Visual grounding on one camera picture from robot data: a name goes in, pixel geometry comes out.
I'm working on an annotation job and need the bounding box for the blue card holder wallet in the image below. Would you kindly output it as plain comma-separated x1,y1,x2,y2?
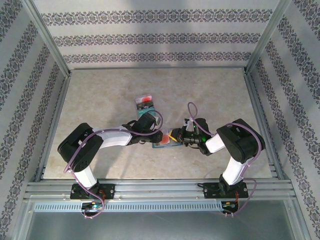
151,127,183,149

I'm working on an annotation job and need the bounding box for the teal card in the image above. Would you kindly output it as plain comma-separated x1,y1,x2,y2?
137,109,160,118

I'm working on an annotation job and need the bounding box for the black card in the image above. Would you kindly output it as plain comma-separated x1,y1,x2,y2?
136,101,154,111

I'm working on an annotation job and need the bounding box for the grey metal sheet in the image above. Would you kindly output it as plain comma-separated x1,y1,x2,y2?
14,199,311,240

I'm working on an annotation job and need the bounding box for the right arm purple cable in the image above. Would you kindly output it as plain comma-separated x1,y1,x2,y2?
187,101,266,218

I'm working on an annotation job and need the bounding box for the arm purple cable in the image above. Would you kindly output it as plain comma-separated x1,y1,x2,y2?
187,101,266,218
64,111,165,220

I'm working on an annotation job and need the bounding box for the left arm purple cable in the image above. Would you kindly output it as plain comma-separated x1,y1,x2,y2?
64,111,165,220

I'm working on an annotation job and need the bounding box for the aluminium mounting rail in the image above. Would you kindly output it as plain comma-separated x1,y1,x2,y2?
23,178,293,201

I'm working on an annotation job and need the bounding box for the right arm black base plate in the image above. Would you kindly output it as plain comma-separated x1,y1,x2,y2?
202,182,249,200

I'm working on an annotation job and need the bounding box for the aluminium back rail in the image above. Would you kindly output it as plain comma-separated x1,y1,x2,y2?
67,65,248,71

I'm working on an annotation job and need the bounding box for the slotted grey cable duct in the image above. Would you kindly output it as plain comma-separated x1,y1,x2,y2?
33,201,225,213

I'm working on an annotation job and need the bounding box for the aluminium side rail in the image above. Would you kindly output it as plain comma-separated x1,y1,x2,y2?
33,72,72,182
243,69,292,181

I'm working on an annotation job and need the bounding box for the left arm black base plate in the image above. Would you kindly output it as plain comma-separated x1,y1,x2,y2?
69,183,116,200

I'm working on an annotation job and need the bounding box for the aluminium frame post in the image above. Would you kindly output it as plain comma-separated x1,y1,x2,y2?
244,0,293,75
21,0,72,78

